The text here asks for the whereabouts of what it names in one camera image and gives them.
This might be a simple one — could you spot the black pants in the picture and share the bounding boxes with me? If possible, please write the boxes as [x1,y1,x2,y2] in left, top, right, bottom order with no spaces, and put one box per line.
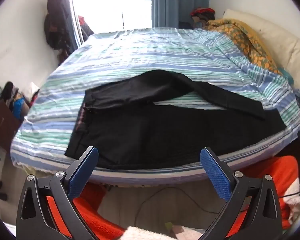
[65,70,286,170]

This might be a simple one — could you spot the red fuzzy garment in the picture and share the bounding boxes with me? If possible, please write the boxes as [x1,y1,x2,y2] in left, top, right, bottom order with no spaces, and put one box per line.
[46,155,300,240]

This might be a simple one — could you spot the striped blue green bedsheet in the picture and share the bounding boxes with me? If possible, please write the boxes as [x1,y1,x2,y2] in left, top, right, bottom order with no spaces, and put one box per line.
[10,28,300,173]

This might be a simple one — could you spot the brown board left side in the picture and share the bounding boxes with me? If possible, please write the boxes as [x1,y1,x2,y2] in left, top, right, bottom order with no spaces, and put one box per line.
[0,100,21,152]

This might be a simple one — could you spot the blue clutter pile left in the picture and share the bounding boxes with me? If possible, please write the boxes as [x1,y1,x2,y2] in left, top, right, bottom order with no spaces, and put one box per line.
[0,81,30,122]

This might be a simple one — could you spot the cream pillow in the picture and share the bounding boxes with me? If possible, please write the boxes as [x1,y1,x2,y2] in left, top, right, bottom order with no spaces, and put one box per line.
[223,9,300,89]

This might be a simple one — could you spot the orange floral blanket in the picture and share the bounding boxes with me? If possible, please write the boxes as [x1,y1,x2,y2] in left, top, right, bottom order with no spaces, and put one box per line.
[204,18,282,75]

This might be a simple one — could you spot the dark hanging jacket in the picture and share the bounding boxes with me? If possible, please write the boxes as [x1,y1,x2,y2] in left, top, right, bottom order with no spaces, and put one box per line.
[44,0,72,64]

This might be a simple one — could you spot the red black item by curtain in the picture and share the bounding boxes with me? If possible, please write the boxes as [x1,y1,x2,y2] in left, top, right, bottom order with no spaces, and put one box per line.
[190,8,215,29]

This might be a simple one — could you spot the blue grey curtain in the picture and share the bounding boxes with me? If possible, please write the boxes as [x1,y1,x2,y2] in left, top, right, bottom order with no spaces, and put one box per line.
[151,0,209,28]

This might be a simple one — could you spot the black cable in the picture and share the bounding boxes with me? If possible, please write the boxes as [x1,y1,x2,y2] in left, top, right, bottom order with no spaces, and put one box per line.
[133,186,223,228]

